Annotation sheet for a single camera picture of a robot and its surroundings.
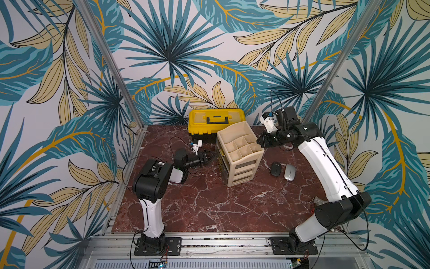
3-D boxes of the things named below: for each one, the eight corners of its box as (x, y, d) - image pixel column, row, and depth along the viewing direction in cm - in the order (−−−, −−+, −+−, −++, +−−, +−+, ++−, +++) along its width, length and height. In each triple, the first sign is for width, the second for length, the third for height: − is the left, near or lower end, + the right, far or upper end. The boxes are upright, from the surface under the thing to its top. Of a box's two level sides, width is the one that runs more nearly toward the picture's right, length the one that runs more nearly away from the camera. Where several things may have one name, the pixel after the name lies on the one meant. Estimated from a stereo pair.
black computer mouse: (271, 175, 98) (272, 173, 96) (271, 163, 104) (272, 160, 101) (280, 177, 98) (281, 174, 96) (279, 164, 103) (281, 162, 101)
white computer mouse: (283, 178, 97) (285, 177, 95) (285, 164, 103) (287, 162, 101) (293, 182, 96) (294, 180, 94) (294, 167, 101) (296, 165, 100)
